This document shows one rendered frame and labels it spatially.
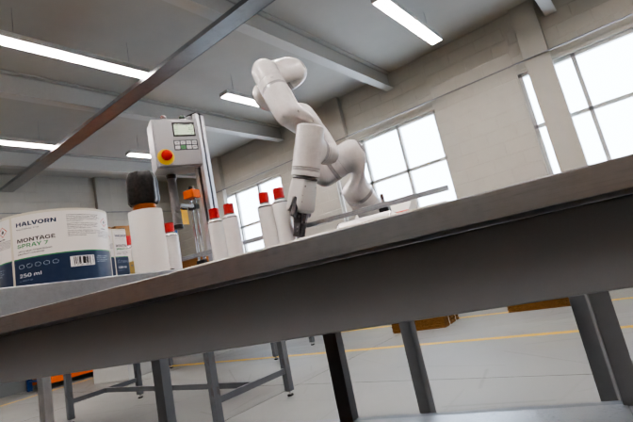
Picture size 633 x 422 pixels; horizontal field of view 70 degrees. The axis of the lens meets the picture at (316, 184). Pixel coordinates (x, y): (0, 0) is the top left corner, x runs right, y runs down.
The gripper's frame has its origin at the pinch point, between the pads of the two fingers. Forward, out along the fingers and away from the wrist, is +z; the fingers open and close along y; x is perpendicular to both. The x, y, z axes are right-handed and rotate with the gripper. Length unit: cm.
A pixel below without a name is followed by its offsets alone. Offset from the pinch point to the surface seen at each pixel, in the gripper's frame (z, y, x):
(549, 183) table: -11, 85, 64
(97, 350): 11, 81, 19
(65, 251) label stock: 6, 62, -16
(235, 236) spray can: 4.7, 1.8, -21.3
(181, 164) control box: -17, -6, -55
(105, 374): 254, -328, -453
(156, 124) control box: -31, 0, -63
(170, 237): 8.4, 1.9, -48.0
